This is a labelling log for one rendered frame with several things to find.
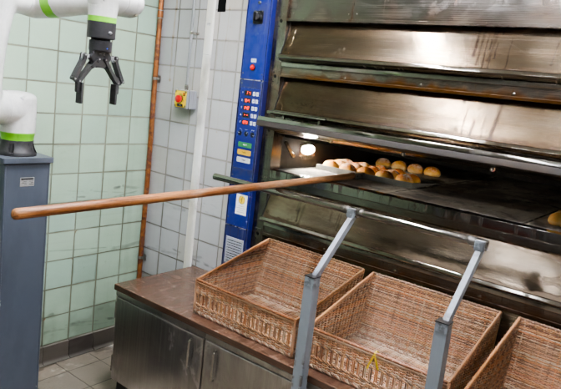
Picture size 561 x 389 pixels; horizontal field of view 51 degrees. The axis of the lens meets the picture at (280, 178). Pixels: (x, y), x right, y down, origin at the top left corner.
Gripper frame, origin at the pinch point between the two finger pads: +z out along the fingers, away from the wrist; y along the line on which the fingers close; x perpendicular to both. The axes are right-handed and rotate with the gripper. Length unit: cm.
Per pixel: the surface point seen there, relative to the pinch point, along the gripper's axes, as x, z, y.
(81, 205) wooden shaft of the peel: 33.2, 26.1, 26.7
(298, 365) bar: 70, 82, -40
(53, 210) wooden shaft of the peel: 33, 26, 35
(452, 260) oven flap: 97, 46, -99
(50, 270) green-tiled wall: -90, 98, -45
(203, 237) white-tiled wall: -39, 75, -103
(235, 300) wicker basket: 29, 76, -52
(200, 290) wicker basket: 9, 78, -53
